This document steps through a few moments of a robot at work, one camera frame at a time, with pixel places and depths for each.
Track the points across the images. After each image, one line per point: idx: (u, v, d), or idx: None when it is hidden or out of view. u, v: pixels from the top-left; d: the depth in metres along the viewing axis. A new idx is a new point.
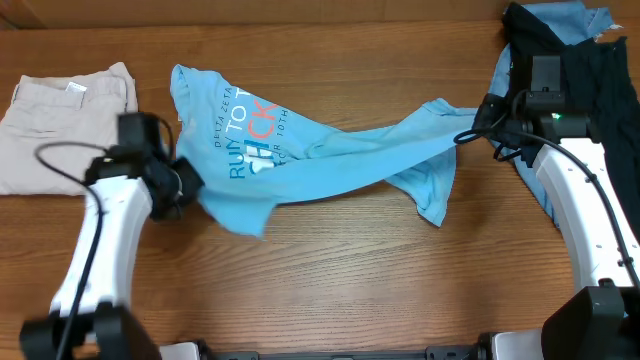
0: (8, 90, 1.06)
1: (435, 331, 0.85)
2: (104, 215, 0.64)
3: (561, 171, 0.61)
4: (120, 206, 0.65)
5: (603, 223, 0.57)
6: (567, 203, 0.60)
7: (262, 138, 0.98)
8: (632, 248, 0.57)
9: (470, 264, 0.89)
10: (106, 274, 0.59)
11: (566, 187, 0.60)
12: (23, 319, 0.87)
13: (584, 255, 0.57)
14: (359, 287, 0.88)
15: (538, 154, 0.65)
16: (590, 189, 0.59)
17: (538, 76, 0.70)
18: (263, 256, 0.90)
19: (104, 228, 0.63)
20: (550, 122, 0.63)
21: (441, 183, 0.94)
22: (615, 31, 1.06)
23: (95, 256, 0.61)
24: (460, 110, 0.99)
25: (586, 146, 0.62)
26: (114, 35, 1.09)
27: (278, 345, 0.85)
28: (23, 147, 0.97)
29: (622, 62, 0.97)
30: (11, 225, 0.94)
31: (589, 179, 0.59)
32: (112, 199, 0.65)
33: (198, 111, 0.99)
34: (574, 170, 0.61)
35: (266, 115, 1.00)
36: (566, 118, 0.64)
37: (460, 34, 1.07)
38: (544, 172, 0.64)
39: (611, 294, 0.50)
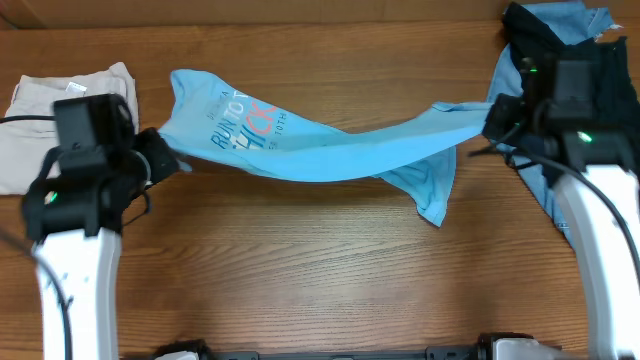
0: (8, 91, 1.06)
1: (435, 331, 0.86)
2: (68, 303, 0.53)
3: (589, 211, 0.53)
4: (86, 290, 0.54)
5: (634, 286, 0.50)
6: (591, 251, 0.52)
7: (262, 133, 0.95)
8: None
9: (471, 263, 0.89)
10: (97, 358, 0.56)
11: (592, 233, 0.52)
12: (23, 320, 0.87)
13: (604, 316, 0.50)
14: (358, 287, 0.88)
15: (561, 181, 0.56)
16: (619, 235, 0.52)
17: (564, 81, 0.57)
18: (263, 256, 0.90)
19: (72, 316, 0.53)
20: (577, 141, 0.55)
21: (441, 185, 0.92)
22: (615, 31, 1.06)
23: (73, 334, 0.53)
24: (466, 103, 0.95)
25: (615, 178, 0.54)
26: (114, 35, 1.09)
27: (278, 345, 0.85)
28: (23, 147, 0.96)
29: (622, 63, 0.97)
30: (12, 224, 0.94)
31: (618, 223, 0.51)
32: (73, 283, 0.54)
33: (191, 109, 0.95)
34: (602, 211, 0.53)
35: (264, 115, 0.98)
36: (596, 141, 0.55)
37: (460, 34, 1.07)
38: (568, 205, 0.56)
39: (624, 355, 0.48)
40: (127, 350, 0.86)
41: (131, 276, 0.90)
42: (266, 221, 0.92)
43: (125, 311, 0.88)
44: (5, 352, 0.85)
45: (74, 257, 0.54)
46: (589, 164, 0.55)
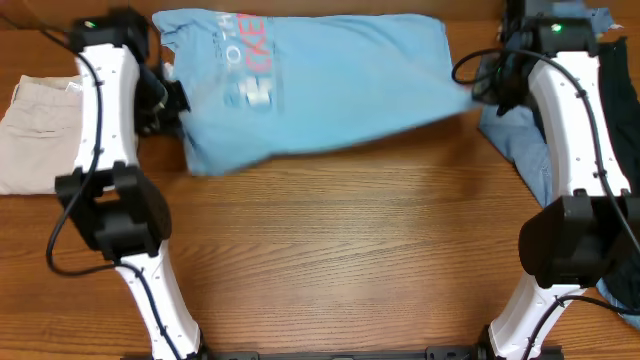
0: (7, 90, 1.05)
1: (435, 331, 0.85)
2: (100, 85, 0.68)
3: (561, 101, 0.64)
4: (115, 74, 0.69)
5: (585, 137, 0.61)
6: (558, 125, 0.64)
7: (261, 68, 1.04)
8: (575, 160, 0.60)
9: (470, 263, 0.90)
10: (118, 146, 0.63)
11: (557, 103, 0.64)
12: (24, 319, 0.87)
13: (563, 169, 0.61)
14: (358, 287, 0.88)
15: (534, 69, 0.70)
16: (581, 105, 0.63)
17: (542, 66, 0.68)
18: (263, 256, 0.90)
19: (104, 93, 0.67)
20: (549, 33, 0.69)
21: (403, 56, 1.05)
22: (615, 31, 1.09)
23: (105, 137, 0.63)
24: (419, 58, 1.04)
25: (584, 61, 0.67)
26: None
27: (278, 345, 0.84)
28: (24, 147, 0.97)
29: (622, 63, 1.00)
30: (12, 225, 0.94)
31: (578, 94, 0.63)
32: (108, 70, 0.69)
33: (204, 88, 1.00)
34: (566, 85, 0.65)
35: (260, 51, 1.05)
36: (565, 32, 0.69)
37: (460, 34, 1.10)
38: (538, 87, 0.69)
39: (581, 202, 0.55)
40: (126, 351, 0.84)
41: None
42: (266, 221, 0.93)
43: (125, 311, 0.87)
44: (4, 352, 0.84)
45: (108, 58, 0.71)
46: (559, 50, 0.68)
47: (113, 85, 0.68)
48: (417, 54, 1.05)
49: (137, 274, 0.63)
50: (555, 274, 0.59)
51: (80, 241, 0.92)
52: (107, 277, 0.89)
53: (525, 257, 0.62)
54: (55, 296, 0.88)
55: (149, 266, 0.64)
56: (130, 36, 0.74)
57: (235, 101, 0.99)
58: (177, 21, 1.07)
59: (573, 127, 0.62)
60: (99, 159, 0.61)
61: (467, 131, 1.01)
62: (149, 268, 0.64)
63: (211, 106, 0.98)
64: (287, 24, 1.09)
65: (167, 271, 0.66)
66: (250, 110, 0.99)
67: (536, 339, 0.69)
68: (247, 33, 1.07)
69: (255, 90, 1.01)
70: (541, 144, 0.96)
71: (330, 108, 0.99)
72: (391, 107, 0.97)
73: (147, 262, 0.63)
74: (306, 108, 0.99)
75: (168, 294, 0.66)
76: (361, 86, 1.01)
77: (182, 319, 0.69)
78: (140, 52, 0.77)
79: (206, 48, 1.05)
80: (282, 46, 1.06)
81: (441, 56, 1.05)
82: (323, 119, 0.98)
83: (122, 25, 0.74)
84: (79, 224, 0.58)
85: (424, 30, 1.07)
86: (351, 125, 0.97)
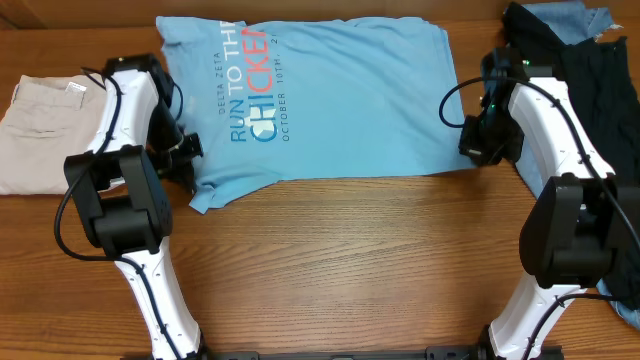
0: (7, 90, 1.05)
1: (435, 331, 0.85)
2: (121, 96, 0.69)
3: (540, 112, 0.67)
4: (135, 88, 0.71)
5: (566, 133, 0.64)
6: (540, 132, 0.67)
7: (263, 90, 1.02)
8: (559, 152, 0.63)
9: (470, 263, 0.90)
10: (127, 136, 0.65)
11: (536, 113, 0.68)
12: (24, 319, 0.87)
13: (551, 163, 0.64)
14: (358, 287, 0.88)
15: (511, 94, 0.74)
16: (557, 113, 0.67)
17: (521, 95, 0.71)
18: (263, 256, 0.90)
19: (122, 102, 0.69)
20: (521, 67, 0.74)
21: (406, 67, 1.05)
22: (615, 31, 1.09)
23: (117, 128, 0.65)
24: (422, 70, 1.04)
25: (553, 83, 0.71)
26: (114, 35, 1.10)
27: (278, 345, 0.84)
28: (24, 147, 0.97)
29: (623, 62, 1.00)
30: (11, 225, 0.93)
31: (553, 104, 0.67)
32: (127, 82, 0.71)
33: (205, 113, 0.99)
34: (541, 99, 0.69)
35: (260, 69, 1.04)
36: (534, 66, 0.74)
37: (460, 34, 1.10)
38: (518, 109, 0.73)
39: (570, 180, 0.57)
40: (126, 350, 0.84)
41: None
42: (266, 221, 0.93)
43: (125, 311, 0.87)
44: (4, 352, 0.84)
45: (130, 76, 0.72)
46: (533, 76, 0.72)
47: (131, 97, 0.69)
48: (418, 63, 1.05)
49: (138, 271, 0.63)
50: (556, 268, 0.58)
51: (80, 241, 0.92)
52: (107, 277, 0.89)
53: (525, 258, 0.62)
54: (55, 297, 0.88)
55: (150, 264, 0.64)
56: (155, 73, 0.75)
57: (238, 128, 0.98)
58: (179, 35, 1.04)
59: (554, 127, 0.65)
60: (108, 145, 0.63)
61: None
62: (150, 267, 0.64)
63: (214, 136, 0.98)
64: (290, 42, 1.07)
65: (168, 270, 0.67)
66: (255, 140, 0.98)
67: (536, 339, 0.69)
68: (251, 53, 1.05)
69: (259, 118, 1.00)
70: None
71: (334, 133, 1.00)
72: (392, 139, 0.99)
73: (147, 259, 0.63)
74: (311, 132, 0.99)
75: (168, 292, 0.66)
76: (365, 113, 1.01)
77: (182, 318, 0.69)
78: (163, 90, 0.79)
79: (207, 69, 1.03)
80: (286, 67, 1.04)
81: (443, 73, 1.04)
82: (329, 148, 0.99)
83: (151, 60, 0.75)
84: (81, 206, 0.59)
85: (428, 49, 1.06)
86: (356, 153, 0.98)
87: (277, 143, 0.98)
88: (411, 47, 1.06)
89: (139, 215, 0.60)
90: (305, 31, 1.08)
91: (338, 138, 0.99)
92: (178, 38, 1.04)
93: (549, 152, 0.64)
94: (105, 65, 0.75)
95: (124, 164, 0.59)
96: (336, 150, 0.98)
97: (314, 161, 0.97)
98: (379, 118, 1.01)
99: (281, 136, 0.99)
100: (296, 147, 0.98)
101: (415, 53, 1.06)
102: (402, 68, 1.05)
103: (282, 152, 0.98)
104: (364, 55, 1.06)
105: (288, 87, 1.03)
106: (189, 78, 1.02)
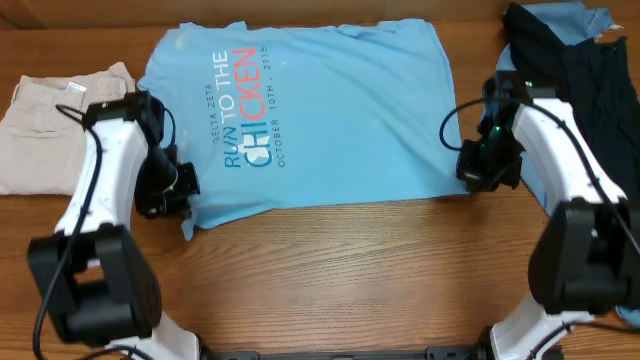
0: (8, 90, 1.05)
1: (435, 331, 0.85)
2: (104, 154, 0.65)
3: (547, 134, 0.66)
4: (119, 143, 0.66)
5: (573, 155, 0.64)
6: (547, 154, 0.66)
7: (256, 118, 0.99)
8: (568, 175, 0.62)
9: (470, 263, 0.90)
10: (106, 206, 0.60)
11: (542, 135, 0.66)
12: (24, 319, 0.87)
13: (559, 185, 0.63)
14: (358, 288, 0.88)
15: (515, 115, 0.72)
16: (563, 135, 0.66)
17: (524, 118, 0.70)
18: (263, 256, 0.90)
19: (103, 162, 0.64)
20: (524, 89, 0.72)
21: (403, 87, 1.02)
22: (615, 31, 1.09)
23: (95, 198, 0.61)
24: (419, 91, 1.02)
25: (558, 105, 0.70)
26: (114, 35, 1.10)
27: (278, 345, 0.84)
28: (24, 147, 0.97)
29: (623, 62, 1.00)
30: (12, 225, 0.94)
31: (560, 126, 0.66)
32: (110, 135, 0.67)
33: (197, 143, 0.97)
34: (546, 121, 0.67)
35: (252, 95, 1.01)
36: (538, 87, 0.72)
37: (459, 34, 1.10)
38: (522, 132, 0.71)
39: (581, 206, 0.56)
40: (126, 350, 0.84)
41: None
42: (267, 221, 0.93)
43: None
44: (4, 352, 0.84)
45: (114, 128, 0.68)
46: (536, 97, 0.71)
47: (115, 154, 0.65)
48: (415, 82, 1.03)
49: (131, 350, 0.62)
50: (566, 299, 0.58)
51: None
52: None
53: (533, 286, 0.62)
54: None
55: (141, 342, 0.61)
56: (144, 120, 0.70)
57: (233, 157, 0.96)
58: (170, 61, 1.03)
59: (560, 148, 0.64)
60: (84, 221, 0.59)
61: (467, 130, 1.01)
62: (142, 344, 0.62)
63: (207, 165, 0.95)
64: (283, 68, 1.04)
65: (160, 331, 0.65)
66: (250, 169, 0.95)
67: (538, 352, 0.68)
68: (242, 81, 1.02)
69: (253, 146, 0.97)
70: None
71: (331, 158, 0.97)
72: (391, 164, 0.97)
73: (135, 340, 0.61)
74: (306, 156, 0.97)
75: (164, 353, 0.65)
76: (363, 138, 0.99)
77: None
78: (155, 137, 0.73)
79: (198, 98, 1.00)
80: (279, 92, 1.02)
81: (443, 94, 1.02)
82: (326, 173, 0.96)
83: (139, 106, 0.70)
84: (55, 305, 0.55)
85: (427, 67, 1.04)
86: (353, 178, 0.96)
87: (272, 169, 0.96)
88: (407, 66, 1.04)
89: (119, 306, 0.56)
90: (300, 51, 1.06)
91: (335, 164, 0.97)
92: (168, 69, 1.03)
93: (556, 171, 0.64)
94: (88, 109, 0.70)
95: (101, 255, 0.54)
96: (332, 175, 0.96)
97: (311, 188, 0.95)
98: (377, 143, 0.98)
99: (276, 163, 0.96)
100: (291, 172, 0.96)
101: (414, 72, 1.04)
102: (401, 87, 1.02)
103: (277, 177, 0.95)
104: (360, 76, 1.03)
105: (283, 110, 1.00)
106: (179, 107, 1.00)
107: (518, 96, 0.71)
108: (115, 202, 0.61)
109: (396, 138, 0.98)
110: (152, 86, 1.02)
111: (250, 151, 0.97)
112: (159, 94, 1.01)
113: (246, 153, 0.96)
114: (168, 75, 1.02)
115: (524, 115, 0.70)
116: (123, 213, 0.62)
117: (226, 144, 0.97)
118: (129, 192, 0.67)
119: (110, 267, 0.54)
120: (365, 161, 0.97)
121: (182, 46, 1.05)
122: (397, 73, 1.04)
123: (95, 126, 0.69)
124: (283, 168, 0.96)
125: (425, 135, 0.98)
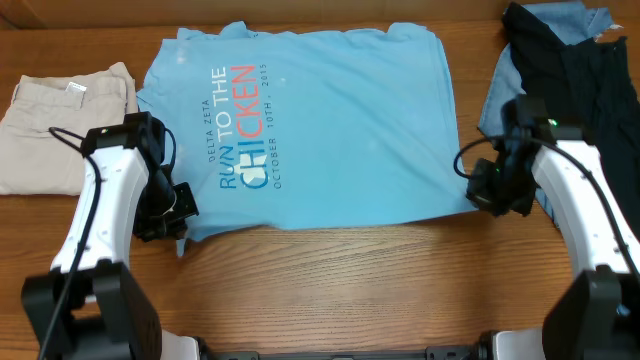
0: (8, 91, 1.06)
1: (435, 331, 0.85)
2: (102, 183, 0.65)
3: (570, 184, 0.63)
4: (118, 171, 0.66)
5: (600, 214, 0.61)
6: (570, 207, 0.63)
7: (254, 137, 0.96)
8: (593, 237, 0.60)
9: (470, 263, 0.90)
10: (104, 243, 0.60)
11: (565, 185, 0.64)
12: (23, 320, 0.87)
13: (582, 245, 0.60)
14: (358, 288, 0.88)
15: (536, 157, 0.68)
16: (589, 187, 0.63)
17: (546, 161, 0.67)
18: (263, 256, 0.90)
19: (102, 192, 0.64)
20: (547, 129, 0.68)
21: (407, 103, 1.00)
22: (615, 31, 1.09)
23: (93, 233, 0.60)
24: (422, 107, 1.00)
25: (583, 148, 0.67)
26: (114, 35, 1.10)
27: (278, 345, 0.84)
28: (24, 147, 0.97)
29: (623, 62, 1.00)
30: (12, 225, 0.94)
31: (585, 176, 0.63)
32: (108, 163, 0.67)
33: (193, 161, 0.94)
34: (570, 169, 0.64)
35: (250, 113, 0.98)
36: (561, 126, 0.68)
37: (459, 34, 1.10)
38: (543, 174, 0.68)
39: (608, 276, 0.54)
40: None
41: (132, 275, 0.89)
42: None
43: None
44: (4, 352, 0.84)
45: (113, 156, 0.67)
46: (560, 139, 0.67)
47: (113, 185, 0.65)
48: (418, 98, 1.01)
49: None
50: None
51: None
52: None
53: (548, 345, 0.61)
54: None
55: None
56: (144, 146, 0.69)
57: (229, 177, 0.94)
58: (168, 75, 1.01)
59: (586, 206, 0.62)
60: (82, 257, 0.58)
61: (467, 130, 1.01)
62: None
63: (202, 185, 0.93)
64: (282, 85, 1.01)
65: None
66: (245, 189, 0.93)
67: None
68: (240, 97, 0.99)
69: (249, 166, 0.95)
70: None
71: (330, 179, 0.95)
72: (392, 185, 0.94)
73: None
74: (305, 176, 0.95)
75: None
76: (362, 159, 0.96)
77: None
78: (156, 163, 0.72)
79: (195, 115, 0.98)
80: (277, 111, 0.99)
81: (447, 110, 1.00)
82: (325, 195, 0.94)
83: (139, 132, 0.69)
84: (55, 344, 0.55)
85: (431, 81, 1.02)
86: (353, 199, 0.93)
87: (268, 190, 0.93)
88: (411, 82, 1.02)
89: (119, 346, 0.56)
90: (299, 65, 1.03)
91: (334, 184, 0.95)
92: (165, 84, 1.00)
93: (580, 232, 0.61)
94: (87, 136, 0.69)
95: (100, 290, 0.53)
96: (331, 196, 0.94)
97: (309, 209, 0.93)
98: (377, 164, 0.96)
99: (274, 185, 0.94)
100: (289, 193, 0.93)
101: (418, 88, 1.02)
102: (403, 103, 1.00)
103: (273, 199, 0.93)
104: (361, 94, 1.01)
105: (281, 128, 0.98)
106: (175, 124, 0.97)
107: (541, 136, 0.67)
108: (114, 235, 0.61)
109: (398, 156, 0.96)
110: (148, 101, 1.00)
111: (247, 172, 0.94)
112: (155, 109, 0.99)
113: (243, 174, 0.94)
114: (165, 90, 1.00)
115: (547, 159, 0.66)
116: (122, 249, 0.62)
117: (222, 164, 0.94)
118: (129, 224, 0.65)
119: (109, 305, 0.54)
120: (365, 181, 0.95)
121: (181, 60, 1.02)
122: (400, 88, 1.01)
123: (92, 153, 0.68)
124: (280, 189, 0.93)
125: (427, 156, 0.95)
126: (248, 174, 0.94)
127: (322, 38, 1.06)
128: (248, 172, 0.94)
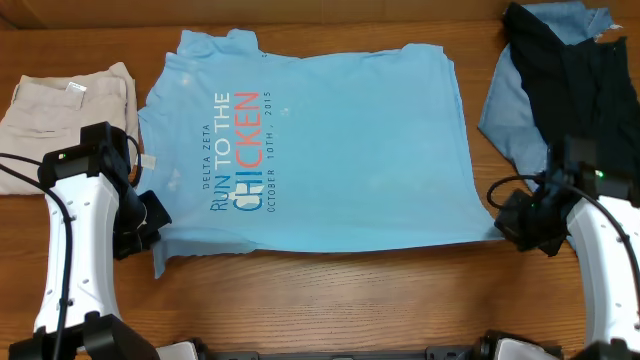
0: (9, 92, 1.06)
1: (435, 331, 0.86)
2: (72, 222, 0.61)
3: (604, 245, 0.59)
4: (87, 206, 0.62)
5: (629, 284, 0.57)
6: (597, 267, 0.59)
7: (252, 167, 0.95)
8: (615, 307, 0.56)
9: (471, 263, 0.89)
10: (88, 292, 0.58)
11: (597, 244, 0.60)
12: (24, 320, 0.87)
13: (602, 311, 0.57)
14: (358, 288, 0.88)
15: (573, 207, 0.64)
16: (622, 251, 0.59)
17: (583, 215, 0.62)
18: (263, 255, 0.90)
19: (74, 233, 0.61)
20: (592, 178, 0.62)
21: (412, 125, 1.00)
22: (615, 31, 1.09)
23: (75, 284, 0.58)
24: (426, 126, 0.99)
25: (623, 208, 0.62)
26: (114, 35, 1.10)
27: (278, 345, 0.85)
28: (23, 147, 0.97)
29: (623, 62, 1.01)
30: (12, 225, 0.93)
31: (621, 239, 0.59)
32: (76, 197, 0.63)
33: (188, 186, 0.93)
34: (607, 227, 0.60)
35: (251, 143, 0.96)
36: (608, 179, 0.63)
37: (460, 34, 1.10)
38: (577, 226, 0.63)
39: (620, 354, 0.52)
40: None
41: (132, 275, 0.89)
42: None
43: (125, 311, 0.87)
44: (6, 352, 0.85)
45: (77, 188, 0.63)
46: (602, 194, 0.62)
47: (85, 225, 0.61)
48: (424, 122, 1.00)
49: None
50: None
51: None
52: None
53: None
54: None
55: None
56: (108, 165, 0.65)
57: (222, 206, 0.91)
58: (168, 97, 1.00)
59: (613, 269, 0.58)
60: (67, 314, 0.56)
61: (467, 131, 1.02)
62: None
63: (193, 210, 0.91)
64: (285, 115, 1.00)
65: None
66: (239, 216, 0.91)
67: None
68: (243, 126, 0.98)
69: (246, 194, 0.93)
70: (541, 144, 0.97)
71: (327, 208, 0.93)
72: (392, 216, 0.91)
73: None
74: (302, 206, 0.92)
75: None
76: (361, 190, 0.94)
77: None
78: (123, 180, 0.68)
79: (195, 142, 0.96)
80: (278, 143, 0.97)
81: (455, 133, 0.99)
82: (322, 225, 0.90)
83: (101, 151, 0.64)
84: None
85: (438, 103, 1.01)
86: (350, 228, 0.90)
87: (262, 219, 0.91)
88: (415, 105, 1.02)
89: None
90: (302, 91, 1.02)
91: (330, 213, 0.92)
92: (164, 107, 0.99)
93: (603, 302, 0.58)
94: (43, 161, 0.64)
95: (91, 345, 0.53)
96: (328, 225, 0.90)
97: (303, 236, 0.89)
98: (378, 194, 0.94)
99: (269, 218, 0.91)
100: (285, 220, 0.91)
101: (423, 109, 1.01)
102: (406, 124, 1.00)
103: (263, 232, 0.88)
104: (363, 124, 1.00)
105: (279, 157, 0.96)
106: (168, 149, 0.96)
107: (582, 186, 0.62)
108: (97, 283, 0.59)
109: (400, 181, 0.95)
110: (148, 121, 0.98)
111: (242, 202, 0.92)
112: (153, 130, 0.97)
113: (239, 205, 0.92)
114: (164, 113, 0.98)
115: (585, 214, 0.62)
116: (108, 295, 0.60)
117: (218, 192, 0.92)
118: (109, 260, 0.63)
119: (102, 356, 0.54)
120: (365, 210, 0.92)
121: (184, 83, 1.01)
122: (404, 110, 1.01)
123: (53, 187, 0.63)
124: (276, 218, 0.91)
125: (428, 190, 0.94)
126: (241, 203, 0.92)
127: (330, 64, 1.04)
128: (243, 203, 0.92)
